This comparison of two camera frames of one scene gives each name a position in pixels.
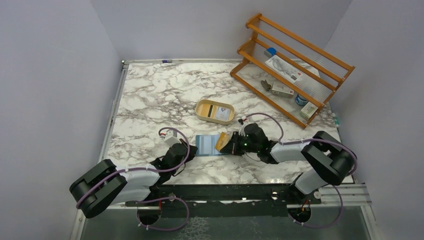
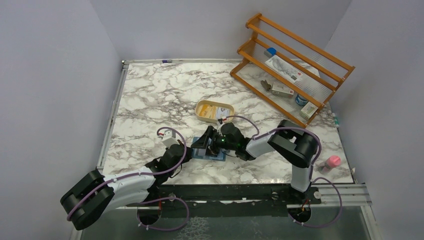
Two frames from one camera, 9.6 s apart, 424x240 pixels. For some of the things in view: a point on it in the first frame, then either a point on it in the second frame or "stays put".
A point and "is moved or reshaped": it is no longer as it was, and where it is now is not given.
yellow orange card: (222, 139) is moved or reshaped
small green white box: (309, 110) stays put
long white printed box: (290, 72) stays put
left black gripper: (192, 153) stays put
